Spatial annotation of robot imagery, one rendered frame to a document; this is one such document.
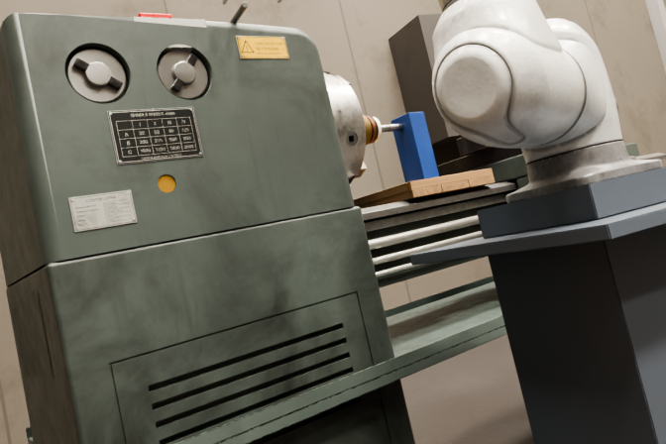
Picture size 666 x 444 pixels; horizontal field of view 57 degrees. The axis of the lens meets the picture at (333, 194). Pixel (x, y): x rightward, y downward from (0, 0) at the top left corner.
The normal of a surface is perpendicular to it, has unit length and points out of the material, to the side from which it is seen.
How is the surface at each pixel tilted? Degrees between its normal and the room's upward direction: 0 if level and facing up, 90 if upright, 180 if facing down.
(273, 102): 90
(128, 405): 90
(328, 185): 90
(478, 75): 96
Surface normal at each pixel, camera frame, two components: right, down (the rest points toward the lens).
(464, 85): -0.61, 0.18
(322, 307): 0.56, -0.20
